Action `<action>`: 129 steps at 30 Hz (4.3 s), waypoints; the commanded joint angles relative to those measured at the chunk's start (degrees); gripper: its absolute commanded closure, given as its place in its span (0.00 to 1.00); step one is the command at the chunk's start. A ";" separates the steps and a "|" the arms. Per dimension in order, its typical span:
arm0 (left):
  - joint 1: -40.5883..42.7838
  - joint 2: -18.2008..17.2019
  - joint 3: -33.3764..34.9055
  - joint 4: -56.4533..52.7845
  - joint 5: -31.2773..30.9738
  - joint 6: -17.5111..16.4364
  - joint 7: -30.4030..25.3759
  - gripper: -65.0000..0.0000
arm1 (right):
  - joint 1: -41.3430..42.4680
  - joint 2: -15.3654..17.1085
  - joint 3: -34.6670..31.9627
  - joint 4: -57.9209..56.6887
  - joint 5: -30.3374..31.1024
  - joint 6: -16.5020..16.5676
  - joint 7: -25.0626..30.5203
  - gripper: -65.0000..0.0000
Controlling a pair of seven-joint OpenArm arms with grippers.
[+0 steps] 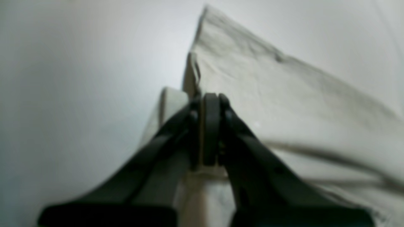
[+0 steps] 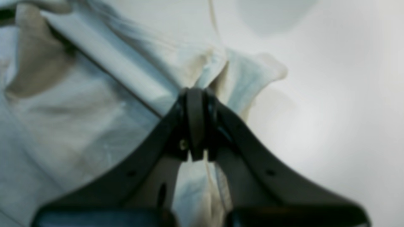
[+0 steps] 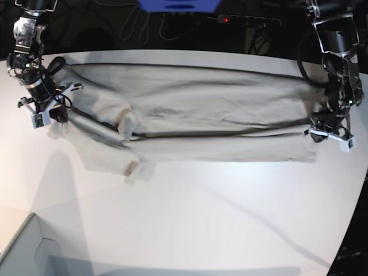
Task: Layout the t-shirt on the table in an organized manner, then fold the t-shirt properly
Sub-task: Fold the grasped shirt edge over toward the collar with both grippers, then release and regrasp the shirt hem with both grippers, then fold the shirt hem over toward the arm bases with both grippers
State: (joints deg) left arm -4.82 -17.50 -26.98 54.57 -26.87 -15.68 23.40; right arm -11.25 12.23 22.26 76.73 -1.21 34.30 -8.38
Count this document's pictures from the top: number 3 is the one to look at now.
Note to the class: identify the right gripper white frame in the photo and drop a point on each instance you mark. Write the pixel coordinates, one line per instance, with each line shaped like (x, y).
(50, 106)

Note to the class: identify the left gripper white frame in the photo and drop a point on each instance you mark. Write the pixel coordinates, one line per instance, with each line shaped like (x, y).
(332, 125)

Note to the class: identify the beige t-shirt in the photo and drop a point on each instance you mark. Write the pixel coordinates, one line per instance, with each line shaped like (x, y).
(129, 116)

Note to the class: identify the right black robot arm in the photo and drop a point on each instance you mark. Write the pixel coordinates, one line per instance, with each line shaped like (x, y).
(25, 62)

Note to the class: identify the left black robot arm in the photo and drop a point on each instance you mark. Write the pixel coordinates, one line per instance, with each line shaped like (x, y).
(334, 26)

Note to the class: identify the grey box at corner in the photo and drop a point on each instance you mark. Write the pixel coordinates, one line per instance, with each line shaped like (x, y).
(37, 249)

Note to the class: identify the black power strip red light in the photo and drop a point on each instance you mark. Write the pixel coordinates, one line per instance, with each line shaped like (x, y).
(249, 21)

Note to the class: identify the blue overhead mount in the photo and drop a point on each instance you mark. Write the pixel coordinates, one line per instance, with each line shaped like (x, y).
(171, 6)

